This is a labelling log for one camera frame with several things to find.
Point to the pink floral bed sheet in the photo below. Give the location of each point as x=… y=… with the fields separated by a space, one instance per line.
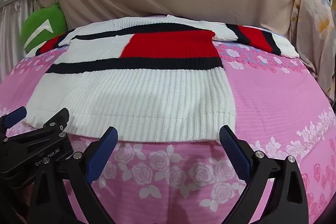
x=262 y=98

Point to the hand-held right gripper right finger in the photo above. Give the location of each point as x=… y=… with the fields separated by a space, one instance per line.
x=233 y=150

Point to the pale floral hanging cloth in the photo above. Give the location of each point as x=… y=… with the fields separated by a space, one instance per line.
x=312 y=29

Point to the green plush pillow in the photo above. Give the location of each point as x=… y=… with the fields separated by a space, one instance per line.
x=34 y=22

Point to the white red navy knit sweater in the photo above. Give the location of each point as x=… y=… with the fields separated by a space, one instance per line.
x=144 y=98

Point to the white striped curtain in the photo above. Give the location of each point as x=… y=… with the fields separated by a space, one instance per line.
x=10 y=29

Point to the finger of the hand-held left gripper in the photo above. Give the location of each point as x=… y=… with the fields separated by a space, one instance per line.
x=15 y=115
x=59 y=116

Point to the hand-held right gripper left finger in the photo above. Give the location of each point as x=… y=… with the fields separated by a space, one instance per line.
x=105 y=150

